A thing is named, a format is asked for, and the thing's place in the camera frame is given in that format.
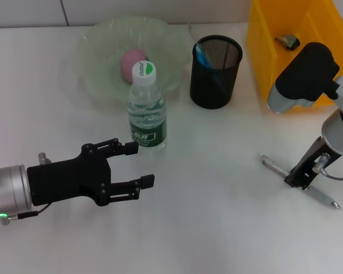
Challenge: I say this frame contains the blue scissors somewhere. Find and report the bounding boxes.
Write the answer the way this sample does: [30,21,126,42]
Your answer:
[196,42,229,96]

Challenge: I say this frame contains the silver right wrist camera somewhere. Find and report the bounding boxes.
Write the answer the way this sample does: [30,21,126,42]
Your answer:
[267,42,341,114]

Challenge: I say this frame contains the black mesh pen holder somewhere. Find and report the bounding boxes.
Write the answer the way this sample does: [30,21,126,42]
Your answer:
[189,34,244,110]

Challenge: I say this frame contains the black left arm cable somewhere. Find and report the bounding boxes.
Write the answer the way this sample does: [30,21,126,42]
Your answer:
[5,204,50,223]

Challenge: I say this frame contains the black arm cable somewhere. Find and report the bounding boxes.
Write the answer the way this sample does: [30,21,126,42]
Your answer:
[5,204,50,223]
[321,170,343,181]

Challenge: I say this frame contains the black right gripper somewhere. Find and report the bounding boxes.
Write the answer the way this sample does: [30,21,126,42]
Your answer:
[284,136,342,191]

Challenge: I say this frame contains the green glass fruit plate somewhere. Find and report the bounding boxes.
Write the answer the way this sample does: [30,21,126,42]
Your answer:
[74,15,191,114]

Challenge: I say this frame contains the water bottle green label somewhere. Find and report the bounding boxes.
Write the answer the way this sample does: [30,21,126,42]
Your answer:
[127,61,168,149]

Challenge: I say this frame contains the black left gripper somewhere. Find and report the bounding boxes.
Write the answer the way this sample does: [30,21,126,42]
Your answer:
[26,138,155,207]

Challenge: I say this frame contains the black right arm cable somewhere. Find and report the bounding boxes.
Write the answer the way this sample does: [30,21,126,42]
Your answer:
[321,170,343,181]

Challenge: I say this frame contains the pink toy peach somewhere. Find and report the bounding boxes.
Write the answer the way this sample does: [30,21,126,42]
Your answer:
[119,47,148,83]

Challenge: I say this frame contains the yellow plastic bin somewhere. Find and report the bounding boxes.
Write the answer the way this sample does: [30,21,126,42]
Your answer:
[245,0,343,111]

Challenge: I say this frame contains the silver pen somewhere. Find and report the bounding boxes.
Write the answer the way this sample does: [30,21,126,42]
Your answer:
[260,154,342,211]

